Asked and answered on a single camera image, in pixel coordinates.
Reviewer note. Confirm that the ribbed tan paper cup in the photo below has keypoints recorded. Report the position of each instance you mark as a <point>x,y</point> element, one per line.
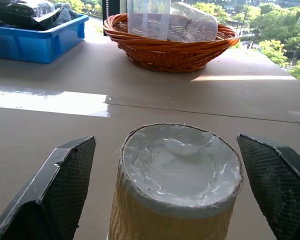
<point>180,175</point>

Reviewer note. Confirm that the orange wicker basket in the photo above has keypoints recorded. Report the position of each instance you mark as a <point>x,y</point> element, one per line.
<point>170,53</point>

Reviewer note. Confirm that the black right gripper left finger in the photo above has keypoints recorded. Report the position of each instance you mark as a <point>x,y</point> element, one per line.
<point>60,190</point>

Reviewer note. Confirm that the black bag in clear plastic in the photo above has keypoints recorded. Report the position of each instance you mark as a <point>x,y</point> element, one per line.
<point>17,10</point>

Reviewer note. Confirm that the dark window frame post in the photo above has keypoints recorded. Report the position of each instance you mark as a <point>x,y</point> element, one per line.
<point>113,7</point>

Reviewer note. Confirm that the blue plastic bin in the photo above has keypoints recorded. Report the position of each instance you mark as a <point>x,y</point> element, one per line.
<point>35,40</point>

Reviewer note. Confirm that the clear plastic cup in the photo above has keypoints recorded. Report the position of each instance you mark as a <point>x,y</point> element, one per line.
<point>146,20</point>
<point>192,25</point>

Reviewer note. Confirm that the grey cloth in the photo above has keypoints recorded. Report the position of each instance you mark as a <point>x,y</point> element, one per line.
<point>65,15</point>

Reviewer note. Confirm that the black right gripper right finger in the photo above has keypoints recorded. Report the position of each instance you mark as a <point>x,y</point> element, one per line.
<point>275,180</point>

